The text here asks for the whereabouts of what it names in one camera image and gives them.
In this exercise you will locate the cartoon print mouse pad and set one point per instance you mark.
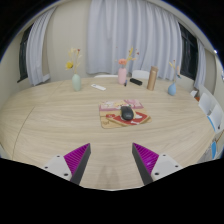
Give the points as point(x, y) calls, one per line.
point(110, 121)

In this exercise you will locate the black pen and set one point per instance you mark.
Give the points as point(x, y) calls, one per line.
point(125, 83)

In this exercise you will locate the white remote control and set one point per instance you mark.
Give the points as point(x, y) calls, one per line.
point(98, 87)

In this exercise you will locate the white chair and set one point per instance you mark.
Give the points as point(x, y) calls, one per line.
point(106, 76)
point(140, 74)

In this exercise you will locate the blue vase with dried flowers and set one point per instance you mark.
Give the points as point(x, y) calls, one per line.
point(172, 90)

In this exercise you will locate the wide white curtain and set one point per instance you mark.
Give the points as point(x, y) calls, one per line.
point(133, 33)

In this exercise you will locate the pink vase with orange flowers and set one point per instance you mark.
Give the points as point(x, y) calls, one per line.
point(122, 76)

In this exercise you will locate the black oblong case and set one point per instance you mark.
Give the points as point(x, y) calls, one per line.
point(136, 81)

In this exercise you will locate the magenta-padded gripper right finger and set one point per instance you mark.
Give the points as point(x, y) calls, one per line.
point(165, 164)

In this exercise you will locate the green vase with yellow flowers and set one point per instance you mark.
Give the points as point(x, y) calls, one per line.
point(76, 83)

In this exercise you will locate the dark framed window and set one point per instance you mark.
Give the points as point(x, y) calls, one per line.
point(24, 53)
point(189, 53)

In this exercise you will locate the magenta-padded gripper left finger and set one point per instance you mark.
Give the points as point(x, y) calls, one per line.
point(59, 165)

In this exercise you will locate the row of white chairs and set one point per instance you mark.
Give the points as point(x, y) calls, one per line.
point(206, 105)

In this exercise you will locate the narrow white curtain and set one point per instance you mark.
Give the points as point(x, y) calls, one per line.
point(38, 50)
point(200, 66)

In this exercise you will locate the black computer mouse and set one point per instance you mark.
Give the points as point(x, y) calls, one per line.
point(127, 113)

